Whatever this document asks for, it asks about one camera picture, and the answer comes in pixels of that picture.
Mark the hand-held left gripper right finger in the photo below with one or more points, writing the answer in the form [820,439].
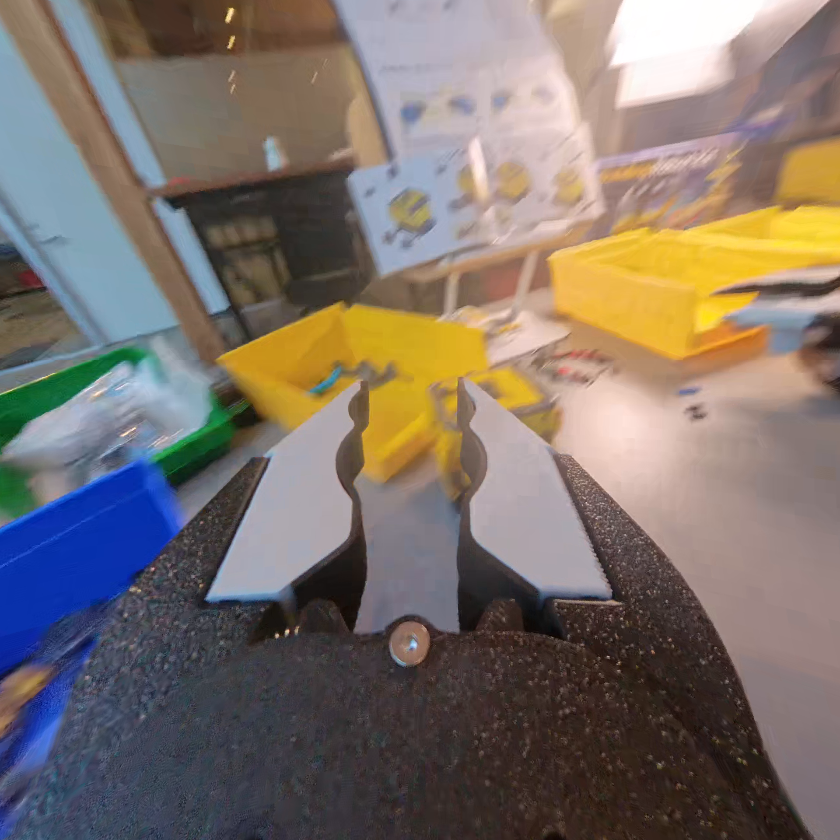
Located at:
[538,525]

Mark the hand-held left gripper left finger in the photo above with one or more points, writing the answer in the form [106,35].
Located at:
[289,525]

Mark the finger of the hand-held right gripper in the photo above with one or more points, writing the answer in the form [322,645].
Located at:
[788,322]
[788,280]

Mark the yellow toy brick vehicle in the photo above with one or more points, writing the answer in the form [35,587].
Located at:
[525,394]

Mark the grey desk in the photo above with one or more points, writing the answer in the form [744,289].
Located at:
[735,525]

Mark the green plastic bin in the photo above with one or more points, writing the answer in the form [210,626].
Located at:
[197,446]

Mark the dark printed cardboard box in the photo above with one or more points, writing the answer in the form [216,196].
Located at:
[670,184]

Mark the pile of small brick pieces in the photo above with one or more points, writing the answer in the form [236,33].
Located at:
[578,368]

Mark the blue plastic bin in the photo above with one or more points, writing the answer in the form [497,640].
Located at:
[79,551]

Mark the dark wooden cabinet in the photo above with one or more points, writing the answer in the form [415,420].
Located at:
[276,250]

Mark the open instruction booklet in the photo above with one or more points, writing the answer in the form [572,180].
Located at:
[446,204]

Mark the small white bottle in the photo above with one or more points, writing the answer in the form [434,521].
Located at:
[276,154]

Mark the wooden post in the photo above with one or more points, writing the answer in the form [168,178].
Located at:
[118,197]

